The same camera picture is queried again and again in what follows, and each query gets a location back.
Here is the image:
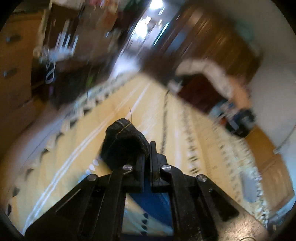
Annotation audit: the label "black pants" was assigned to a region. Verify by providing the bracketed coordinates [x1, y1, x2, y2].
[99, 118, 149, 171]

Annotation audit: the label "wooden headboard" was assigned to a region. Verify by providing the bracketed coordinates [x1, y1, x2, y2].
[245, 126, 295, 214]

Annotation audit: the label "patterned cream bed sheet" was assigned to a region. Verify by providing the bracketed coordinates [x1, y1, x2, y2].
[1, 74, 269, 233]

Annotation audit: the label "dark wooden wardrobe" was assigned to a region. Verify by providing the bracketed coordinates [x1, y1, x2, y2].
[140, 4, 263, 117]

